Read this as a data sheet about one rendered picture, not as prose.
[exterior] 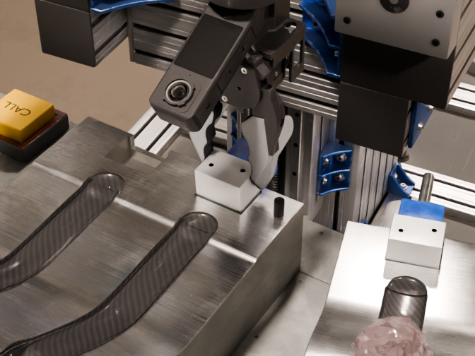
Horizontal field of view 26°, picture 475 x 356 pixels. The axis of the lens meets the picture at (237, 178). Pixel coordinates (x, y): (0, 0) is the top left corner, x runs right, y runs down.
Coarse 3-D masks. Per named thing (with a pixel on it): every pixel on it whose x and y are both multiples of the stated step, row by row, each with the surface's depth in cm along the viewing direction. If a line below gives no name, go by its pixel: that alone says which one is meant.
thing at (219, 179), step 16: (240, 144) 101; (208, 160) 97; (224, 160) 97; (240, 160) 97; (208, 176) 96; (224, 176) 96; (240, 176) 95; (208, 192) 97; (224, 192) 96; (240, 192) 95; (256, 192) 98; (240, 208) 96
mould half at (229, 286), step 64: (0, 192) 99; (64, 192) 99; (128, 192) 99; (192, 192) 99; (0, 256) 93; (64, 256) 93; (128, 256) 93; (256, 256) 92; (0, 320) 82; (64, 320) 85; (192, 320) 87; (256, 320) 97
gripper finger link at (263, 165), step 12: (252, 120) 91; (288, 120) 96; (252, 132) 92; (264, 132) 91; (288, 132) 96; (252, 144) 93; (264, 144) 92; (252, 156) 94; (264, 156) 93; (276, 156) 94; (252, 168) 95; (264, 168) 94; (252, 180) 96; (264, 180) 96
